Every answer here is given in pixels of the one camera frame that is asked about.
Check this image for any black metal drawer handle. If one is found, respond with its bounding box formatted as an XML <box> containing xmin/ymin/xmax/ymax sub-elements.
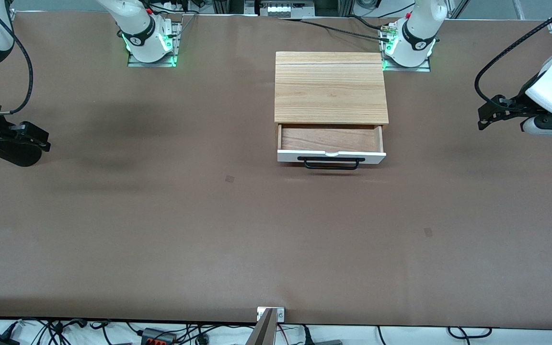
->
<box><xmin>297</xmin><ymin>156</ymin><xmax>367</xmax><ymax>171</ymax></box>

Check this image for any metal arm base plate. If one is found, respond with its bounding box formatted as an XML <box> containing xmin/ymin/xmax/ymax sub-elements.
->
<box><xmin>126</xmin><ymin>21</ymin><xmax>182</xmax><ymax>68</ymax></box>
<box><xmin>380</xmin><ymin>19</ymin><xmax>431</xmax><ymax>73</ymax></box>

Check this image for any looped black floor cable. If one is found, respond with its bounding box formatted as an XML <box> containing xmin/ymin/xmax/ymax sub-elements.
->
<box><xmin>448</xmin><ymin>326</ymin><xmax>493</xmax><ymax>340</ymax></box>

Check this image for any small metal clamp bracket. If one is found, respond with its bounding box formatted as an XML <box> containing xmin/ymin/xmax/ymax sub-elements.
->
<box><xmin>256</xmin><ymin>306</ymin><xmax>286</xmax><ymax>323</ymax></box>

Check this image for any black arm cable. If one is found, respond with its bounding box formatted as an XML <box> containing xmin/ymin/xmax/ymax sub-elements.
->
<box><xmin>0</xmin><ymin>0</ymin><xmax>34</xmax><ymax>116</ymax></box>
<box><xmin>473</xmin><ymin>4</ymin><xmax>552</xmax><ymax>105</ymax></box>

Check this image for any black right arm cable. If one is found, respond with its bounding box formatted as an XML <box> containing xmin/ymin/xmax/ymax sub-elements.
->
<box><xmin>0</xmin><ymin>0</ymin><xmax>34</xmax><ymax>116</ymax></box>

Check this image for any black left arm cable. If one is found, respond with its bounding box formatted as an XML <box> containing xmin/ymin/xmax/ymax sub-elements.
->
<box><xmin>473</xmin><ymin>4</ymin><xmax>552</xmax><ymax>105</ymax></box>

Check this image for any wooden camera pole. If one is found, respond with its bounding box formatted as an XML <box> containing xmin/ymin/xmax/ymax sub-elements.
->
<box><xmin>246</xmin><ymin>308</ymin><xmax>276</xmax><ymax>345</ymax></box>

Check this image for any white and black board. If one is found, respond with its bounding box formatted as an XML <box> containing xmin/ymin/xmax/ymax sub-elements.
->
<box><xmin>276</xmin><ymin>123</ymin><xmax>387</xmax><ymax>165</ymax></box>

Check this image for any wooden drawer cabinet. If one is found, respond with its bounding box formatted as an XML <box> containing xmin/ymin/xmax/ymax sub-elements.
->
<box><xmin>274</xmin><ymin>51</ymin><xmax>390</xmax><ymax>127</ymax></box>

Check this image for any white power strip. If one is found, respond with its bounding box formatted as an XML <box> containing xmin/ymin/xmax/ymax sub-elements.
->
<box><xmin>260</xmin><ymin>0</ymin><xmax>316</xmax><ymax>19</ymax></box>

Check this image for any black orange connector box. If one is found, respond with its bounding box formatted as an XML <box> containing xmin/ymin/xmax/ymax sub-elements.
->
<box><xmin>140</xmin><ymin>327</ymin><xmax>177</xmax><ymax>345</ymax></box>

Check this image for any long black table cable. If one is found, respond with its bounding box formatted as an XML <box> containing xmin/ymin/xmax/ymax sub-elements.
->
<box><xmin>280</xmin><ymin>16</ymin><xmax>395</xmax><ymax>43</ymax></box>

